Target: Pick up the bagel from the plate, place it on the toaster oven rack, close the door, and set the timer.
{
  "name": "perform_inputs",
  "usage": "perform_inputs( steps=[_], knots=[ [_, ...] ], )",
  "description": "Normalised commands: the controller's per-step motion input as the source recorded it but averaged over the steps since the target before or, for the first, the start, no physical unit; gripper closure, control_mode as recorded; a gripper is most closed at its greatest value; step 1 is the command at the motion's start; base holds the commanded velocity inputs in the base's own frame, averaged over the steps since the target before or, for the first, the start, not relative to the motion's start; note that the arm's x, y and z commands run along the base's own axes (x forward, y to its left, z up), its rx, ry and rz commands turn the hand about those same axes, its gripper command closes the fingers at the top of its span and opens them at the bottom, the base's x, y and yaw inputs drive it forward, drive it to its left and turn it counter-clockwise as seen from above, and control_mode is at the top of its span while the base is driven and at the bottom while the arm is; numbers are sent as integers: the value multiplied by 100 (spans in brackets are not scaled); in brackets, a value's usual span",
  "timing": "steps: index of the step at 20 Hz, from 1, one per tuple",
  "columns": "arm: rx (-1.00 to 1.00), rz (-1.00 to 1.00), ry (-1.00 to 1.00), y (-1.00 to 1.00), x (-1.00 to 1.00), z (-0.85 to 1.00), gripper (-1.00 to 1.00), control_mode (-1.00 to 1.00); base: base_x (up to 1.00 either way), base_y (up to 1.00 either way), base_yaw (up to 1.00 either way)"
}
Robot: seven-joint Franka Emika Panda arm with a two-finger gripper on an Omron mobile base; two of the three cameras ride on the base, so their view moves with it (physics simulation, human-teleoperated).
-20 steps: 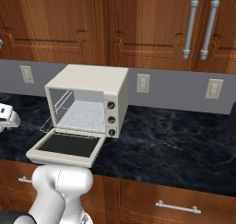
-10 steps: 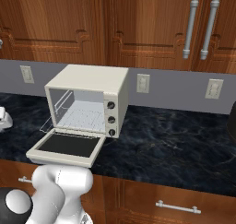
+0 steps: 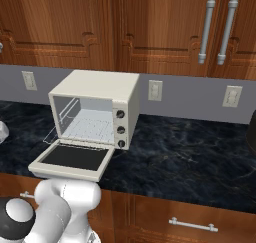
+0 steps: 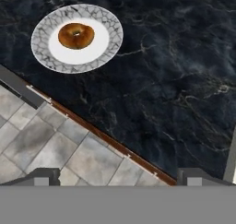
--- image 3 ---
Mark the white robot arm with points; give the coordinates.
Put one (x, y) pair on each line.
(66, 203)

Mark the black toaster oven knob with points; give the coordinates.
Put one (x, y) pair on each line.
(121, 130)
(120, 113)
(121, 143)

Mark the cream toaster oven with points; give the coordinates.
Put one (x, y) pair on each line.
(100, 85)

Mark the toaster oven door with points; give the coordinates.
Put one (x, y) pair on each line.
(75, 157)

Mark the black rounded object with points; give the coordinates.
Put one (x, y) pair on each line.
(252, 133)

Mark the pale grey rounded object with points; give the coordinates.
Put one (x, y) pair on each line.
(3, 133)

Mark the white wall outlet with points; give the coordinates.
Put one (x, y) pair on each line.
(232, 96)
(29, 80)
(155, 90)

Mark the wooden wall cupboard door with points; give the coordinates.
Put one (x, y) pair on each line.
(160, 27)
(245, 30)
(56, 23)

